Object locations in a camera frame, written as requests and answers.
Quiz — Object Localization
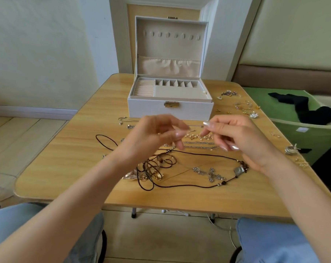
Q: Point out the square pendant cord necklace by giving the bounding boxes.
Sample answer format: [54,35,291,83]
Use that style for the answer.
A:
[155,149,250,190]

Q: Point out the person's left forearm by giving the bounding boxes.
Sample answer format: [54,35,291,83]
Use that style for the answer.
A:
[0,153,130,263]

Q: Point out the person's right hand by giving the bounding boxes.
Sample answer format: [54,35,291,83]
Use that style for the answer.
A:
[200,114,276,173]

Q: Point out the beige padded wall panel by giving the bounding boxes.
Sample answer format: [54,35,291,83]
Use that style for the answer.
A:
[233,0,331,90]

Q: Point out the person's right forearm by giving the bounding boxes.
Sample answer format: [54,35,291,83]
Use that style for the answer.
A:
[259,156,331,263]

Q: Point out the black strap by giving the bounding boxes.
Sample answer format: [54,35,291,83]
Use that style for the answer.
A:
[98,230,107,263]

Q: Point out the white cable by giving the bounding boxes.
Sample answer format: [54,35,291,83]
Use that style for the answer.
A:
[165,208,240,244]

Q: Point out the silver link chain necklace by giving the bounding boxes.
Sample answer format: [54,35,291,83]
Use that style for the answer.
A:
[165,142,218,150]

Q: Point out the black cloth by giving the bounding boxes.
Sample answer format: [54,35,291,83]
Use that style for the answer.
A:
[268,92,331,125]

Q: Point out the small earrings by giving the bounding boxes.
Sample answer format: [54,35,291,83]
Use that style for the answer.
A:
[216,90,309,165]

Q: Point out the white jewelry box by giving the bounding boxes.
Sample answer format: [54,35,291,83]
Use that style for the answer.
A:
[127,16,215,121]

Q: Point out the bow pendant cord necklace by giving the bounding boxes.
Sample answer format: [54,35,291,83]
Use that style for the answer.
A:
[96,134,155,191]

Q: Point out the person's left hand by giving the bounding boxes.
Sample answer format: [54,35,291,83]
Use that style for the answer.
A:
[113,114,191,168]

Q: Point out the silver cross pendant necklace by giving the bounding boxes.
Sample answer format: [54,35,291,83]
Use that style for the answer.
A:
[192,166,227,184]

